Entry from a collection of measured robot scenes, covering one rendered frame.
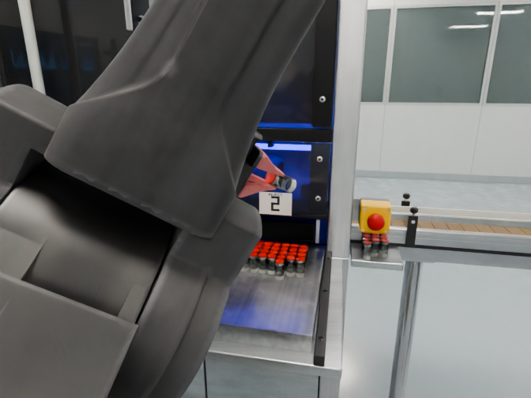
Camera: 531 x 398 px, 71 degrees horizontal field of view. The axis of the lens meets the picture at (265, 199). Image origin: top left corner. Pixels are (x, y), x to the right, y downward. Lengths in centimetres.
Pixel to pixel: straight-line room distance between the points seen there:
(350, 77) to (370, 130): 466
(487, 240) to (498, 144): 481
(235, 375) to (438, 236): 73
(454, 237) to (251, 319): 62
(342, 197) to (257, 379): 63
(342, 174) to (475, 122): 492
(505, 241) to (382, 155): 453
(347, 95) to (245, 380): 88
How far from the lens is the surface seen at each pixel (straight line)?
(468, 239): 114
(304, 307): 79
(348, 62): 91
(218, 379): 131
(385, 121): 556
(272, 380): 126
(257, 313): 78
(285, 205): 96
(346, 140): 91
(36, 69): 111
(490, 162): 595
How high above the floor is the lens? 132
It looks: 17 degrees down
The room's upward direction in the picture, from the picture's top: straight up
